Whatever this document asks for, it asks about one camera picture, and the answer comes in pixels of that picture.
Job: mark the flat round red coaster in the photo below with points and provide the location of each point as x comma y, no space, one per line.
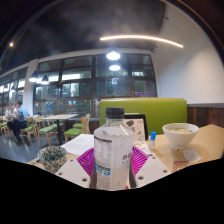
127,187

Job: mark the round bright pendant lamp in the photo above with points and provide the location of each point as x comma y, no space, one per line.
113,55

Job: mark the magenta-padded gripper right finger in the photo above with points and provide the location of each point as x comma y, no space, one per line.
153,170

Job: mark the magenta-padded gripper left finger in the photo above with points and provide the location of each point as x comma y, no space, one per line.
71,171

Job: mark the small blue-capped bottle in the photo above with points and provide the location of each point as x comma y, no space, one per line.
152,141

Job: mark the dark pendant lamp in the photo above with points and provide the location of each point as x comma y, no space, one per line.
44,81
33,78

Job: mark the person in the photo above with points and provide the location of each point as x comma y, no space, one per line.
8,111
20,118

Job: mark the long linear ceiling light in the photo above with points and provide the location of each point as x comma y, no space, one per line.
143,38

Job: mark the small ceiling spotlight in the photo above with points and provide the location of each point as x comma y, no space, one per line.
11,44

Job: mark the reddish paper packet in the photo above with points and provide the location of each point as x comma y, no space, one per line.
180,166

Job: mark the white printed paper sheet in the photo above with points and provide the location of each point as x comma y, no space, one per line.
78,144

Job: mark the green upholstered bench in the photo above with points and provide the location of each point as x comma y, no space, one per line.
160,113

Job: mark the wooden dining table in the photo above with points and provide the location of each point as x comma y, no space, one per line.
60,116

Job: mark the green speckled ceramic mug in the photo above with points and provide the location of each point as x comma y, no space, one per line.
51,158

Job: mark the white ceramic bowl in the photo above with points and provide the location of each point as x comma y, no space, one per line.
180,136

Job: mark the dark framed window wall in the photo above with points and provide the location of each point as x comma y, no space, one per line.
80,90

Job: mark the green-seated wooden chairs group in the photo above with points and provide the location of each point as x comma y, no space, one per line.
46,129

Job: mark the clear plastic drink bottle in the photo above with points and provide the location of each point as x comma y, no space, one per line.
113,153

